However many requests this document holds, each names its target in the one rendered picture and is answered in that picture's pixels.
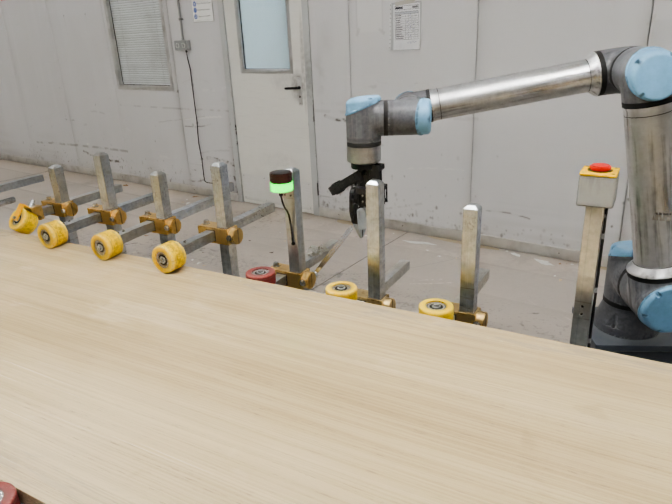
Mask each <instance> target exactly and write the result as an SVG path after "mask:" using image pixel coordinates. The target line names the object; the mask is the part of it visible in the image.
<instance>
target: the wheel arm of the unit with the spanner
mask: <svg viewBox="0 0 672 504"><path fill-rule="evenodd" d="M337 241H338V240H335V239H330V240H329V241H327V242H326V243H324V244H323V245H324V246H325V247H326V248H327V249H329V251H330V250H331V249H332V248H333V246H334V245H335V244H336V243H337ZM329 251H327V252H323V254H321V255H318V256H315V257H312V256H311V255H309V256H308V255H305V260H306V268H309V269H310V268H311V267H313V266H314V265H316V264H317V263H319V262H320V261H322V260H323V259H324V258H325V256H326V255H327V254H328V253H329ZM275 284H277V285H281V286H285V285H287V281H286V275H283V274H276V283H275Z"/></svg>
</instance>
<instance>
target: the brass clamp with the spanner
mask: <svg viewBox="0 0 672 504"><path fill-rule="evenodd" d="M279 265H280V266H279V267H273V265H272V266H271V268H273V269H274V270H275V275H276V274H283V275H286V281H287V285H285V286H286V287H291V288H296V289H301V290H303V289H304V288H307V289H311V288H313V287H314V285H315V282H316V275H315V273H314V272H311V271H310V269H309V268H306V269H305V270H304V271H302V272H301V273H296V272H291V271H290V270H289V265H288V264H282V263H279Z"/></svg>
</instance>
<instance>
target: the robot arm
mask: <svg viewBox="0 0 672 504"><path fill-rule="evenodd" d="M586 92H588V93H590V94H591V95H593V96H594V97H596V96H602V95H610V94H621V105H622V109H623V116H624V131H625V145H626V159H627V174H628V188H629V202H630V217H631V231H632V240H627V241H618V242H615V243H613V244H612V245H611V247H610V251H609V254H608V262H607V270H606V277H605V284H604V292H603V299H602V301H601V302H600V304H599V305H598V307H597V309H596V310H595V314H594V321H593V324H594V325H595V326H596V327H597V328H598V329H599V330H601V331H602V332H604V333H606V334H609V335H611V336H614V337H618V338H622V339H629V340H646V339H650V338H653V337H655V336H657V335H658V334H659V332H662V333H669V332H672V52H671V51H669V50H666V49H664V48H661V47H656V46H650V47H645V46H625V47H617V48H610V49H604V50H598V51H593V52H590V53H589V55H588V56H587V57H586V59H583V60H578V61H573V62H568V63H563V64H558V65H553V66H548V67H543V68H538V69H532V70H527V71H522V72H517V73H512V74H507V75H502V76H497V77H492V78H486V79H481V80H476V81H471V82H466V83H461V84H456V85H451V86H446V87H441V88H435V89H426V90H421V91H416V92H413V91H406V92H403V93H401V94H399V95H398V96H397V97H396V98H395V100H381V97H380V95H366V96H359V97H354V98H351V99H349V100H348V101H347V102H346V113H345V116H346V136H347V161H348V162H349V163H351V168H352V169H355V170H357V171H356V172H354V173H353V174H351V175H349V176H348V177H346V178H344V179H343V180H341V181H340V180H339V181H335V182H334V183H333V184H332V185H331V187H329V188H328V189H329V191H330V193H331V194H332V196H333V195H335V194H336V195H338V194H341V193H342V192H343V191H345V189H346V188H347V187H349V186H351V189H350V192H349V213H350V217H351V221H352V223H353V226H354V228H355V230H356V232H357V233H358V235H359V237H360V238H363V237H364V233H365V229H367V220H366V183H368V182H369V181H370V180H372V179H380V180H381V181H382V170H383V169H384V168H385V164H384V163H378V162H379V161H381V136H398V135H420V136H422V135H426V134H429V133H430V132H431V122H435V121H437V120H442V119H448V118H453V117H458V116H464V115H469V114H474V113H480V112H485V111H490V110H496V109H501V108H506V107H512V106H517V105H522V104H528V103H533V102H538V101H544V100H549V99H554V98H560V97H565V96H570V95H576V94H581V93H586ZM358 206H359V207H358Z"/></svg>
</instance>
